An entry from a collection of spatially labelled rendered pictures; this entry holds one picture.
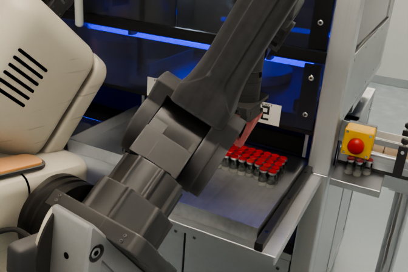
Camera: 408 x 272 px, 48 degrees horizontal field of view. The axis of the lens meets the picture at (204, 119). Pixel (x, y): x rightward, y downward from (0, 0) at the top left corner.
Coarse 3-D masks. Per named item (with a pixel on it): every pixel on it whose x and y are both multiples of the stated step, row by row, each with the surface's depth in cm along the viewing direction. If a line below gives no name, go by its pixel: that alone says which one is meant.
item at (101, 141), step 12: (132, 108) 151; (108, 120) 140; (120, 120) 146; (84, 132) 131; (96, 132) 136; (108, 132) 139; (120, 132) 140; (72, 144) 125; (84, 144) 123; (96, 144) 131; (108, 144) 131; (96, 156) 123; (108, 156) 121; (120, 156) 119
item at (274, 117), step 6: (264, 102) 124; (264, 108) 125; (270, 108) 124; (276, 108) 123; (264, 114) 125; (270, 114) 125; (276, 114) 124; (264, 120) 126; (270, 120) 125; (276, 120) 124
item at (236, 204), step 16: (224, 176) 119; (240, 176) 119; (288, 176) 121; (208, 192) 110; (224, 192) 111; (240, 192) 111; (256, 192) 112; (272, 192) 113; (176, 208) 100; (192, 208) 98; (208, 208) 104; (224, 208) 104; (240, 208) 105; (256, 208) 105; (272, 208) 100; (208, 224) 98; (224, 224) 96; (240, 224) 94; (256, 224) 99
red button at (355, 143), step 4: (352, 140) 114; (356, 140) 113; (360, 140) 113; (348, 144) 114; (352, 144) 113; (356, 144) 113; (360, 144) 113; (348, 148) 114; (352, 148) 114; (356, 148) 113; (360, 148) 113; (352, 152) 114; (356, 152) 114; (360, 152) 113
